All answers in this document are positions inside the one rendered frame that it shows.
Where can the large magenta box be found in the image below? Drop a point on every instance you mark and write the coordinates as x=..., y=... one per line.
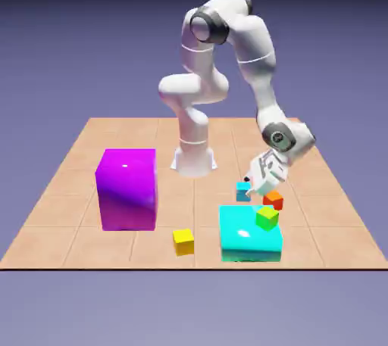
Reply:
x=127, y=188

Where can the small green cube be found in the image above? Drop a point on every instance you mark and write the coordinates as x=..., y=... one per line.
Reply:
x=266, y=217

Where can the large cyan box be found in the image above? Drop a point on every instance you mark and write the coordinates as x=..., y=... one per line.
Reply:
x=245, y=237

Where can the small orange cube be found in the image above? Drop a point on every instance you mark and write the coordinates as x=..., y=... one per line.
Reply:
x=274, y=199

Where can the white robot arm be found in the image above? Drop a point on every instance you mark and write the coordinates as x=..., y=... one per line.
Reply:
x=197, y=61

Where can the small yellow cube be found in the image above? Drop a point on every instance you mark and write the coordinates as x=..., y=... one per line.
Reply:
x=183, y=241

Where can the small cyan cube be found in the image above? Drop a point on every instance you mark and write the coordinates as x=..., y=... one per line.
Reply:
x=242, y=192

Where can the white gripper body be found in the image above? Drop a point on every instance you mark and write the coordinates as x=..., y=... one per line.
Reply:
x=266, y=175

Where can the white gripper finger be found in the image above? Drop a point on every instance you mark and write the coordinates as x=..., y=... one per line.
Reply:
x=246, y=179
x=250, y=191

